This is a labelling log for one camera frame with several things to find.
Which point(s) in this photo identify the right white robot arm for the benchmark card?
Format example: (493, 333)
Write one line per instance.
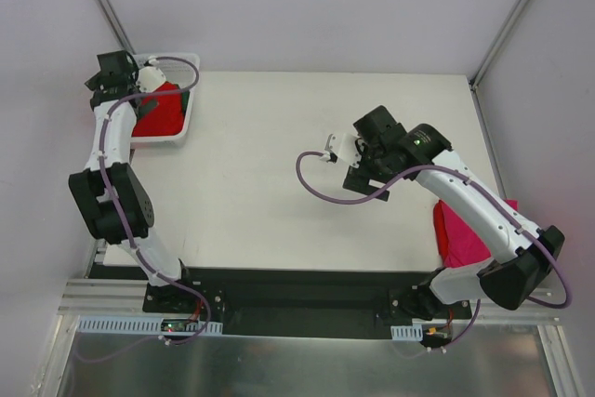
(520, 252)

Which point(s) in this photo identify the right aluminium corner post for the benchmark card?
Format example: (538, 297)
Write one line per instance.
(503, 34)

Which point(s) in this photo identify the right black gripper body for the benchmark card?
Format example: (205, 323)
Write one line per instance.
(364, 185)

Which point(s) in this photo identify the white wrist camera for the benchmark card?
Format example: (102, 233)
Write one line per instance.
(150, 77)
(342, 147)

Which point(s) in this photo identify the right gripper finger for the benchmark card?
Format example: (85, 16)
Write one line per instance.
(378, 190)
(354, 181)

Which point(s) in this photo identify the green t shirt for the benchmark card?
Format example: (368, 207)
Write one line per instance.
(185, 100)

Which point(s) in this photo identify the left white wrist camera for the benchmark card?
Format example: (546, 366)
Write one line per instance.
(150, 77)

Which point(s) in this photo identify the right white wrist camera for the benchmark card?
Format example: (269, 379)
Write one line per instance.
(342, 147)

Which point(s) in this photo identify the aluminium frame rail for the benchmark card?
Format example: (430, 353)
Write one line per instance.
(125, 297)

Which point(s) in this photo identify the white plastic basket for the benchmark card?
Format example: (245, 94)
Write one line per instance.
(178, 75)

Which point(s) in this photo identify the right white cable duct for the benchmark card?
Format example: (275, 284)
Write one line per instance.
(413, 332)

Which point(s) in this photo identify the pink folded t shirt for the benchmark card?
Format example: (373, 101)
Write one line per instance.
(458, 245)

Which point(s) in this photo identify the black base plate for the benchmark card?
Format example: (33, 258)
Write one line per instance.
(284, 303)

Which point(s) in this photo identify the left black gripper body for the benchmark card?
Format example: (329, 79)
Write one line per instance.
(146, 106)

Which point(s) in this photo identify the red t shirt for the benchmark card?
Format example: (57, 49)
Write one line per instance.
(165, 120)

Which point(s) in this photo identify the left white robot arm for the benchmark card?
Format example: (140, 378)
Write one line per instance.
(112, 202)

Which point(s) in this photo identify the white cable duct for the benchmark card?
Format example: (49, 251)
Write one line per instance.
(413, 332)
(149, 326)

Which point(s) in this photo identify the left white cable duct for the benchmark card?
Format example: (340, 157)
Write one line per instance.
(149, 326)

